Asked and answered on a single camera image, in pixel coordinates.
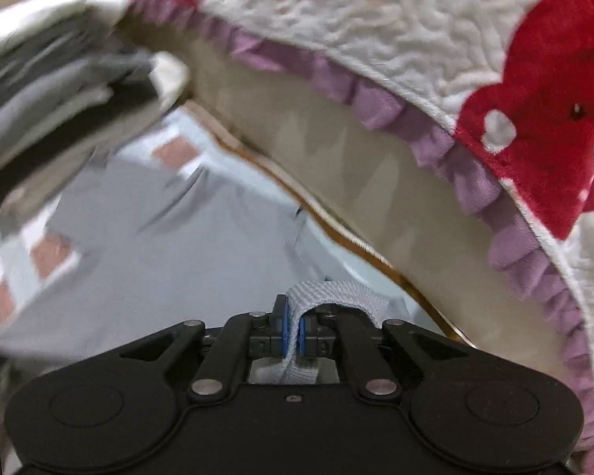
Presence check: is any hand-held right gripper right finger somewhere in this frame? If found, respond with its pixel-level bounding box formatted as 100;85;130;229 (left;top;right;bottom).
298;304;468;401

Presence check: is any checkered rug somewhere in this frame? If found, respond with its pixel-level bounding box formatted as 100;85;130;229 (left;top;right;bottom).
0;101;456;475

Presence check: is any grey knit sweater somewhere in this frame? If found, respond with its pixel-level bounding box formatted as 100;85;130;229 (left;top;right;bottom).
0;158;392;387

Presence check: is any white quilted printed bedspread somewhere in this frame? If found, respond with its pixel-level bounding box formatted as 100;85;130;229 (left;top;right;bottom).
74;0;594;475

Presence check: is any stack of folded clothes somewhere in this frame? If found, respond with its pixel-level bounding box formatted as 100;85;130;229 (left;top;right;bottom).
0;0;191;228

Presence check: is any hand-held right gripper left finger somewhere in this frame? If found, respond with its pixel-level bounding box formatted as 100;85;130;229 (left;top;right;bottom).
120;294;294;404

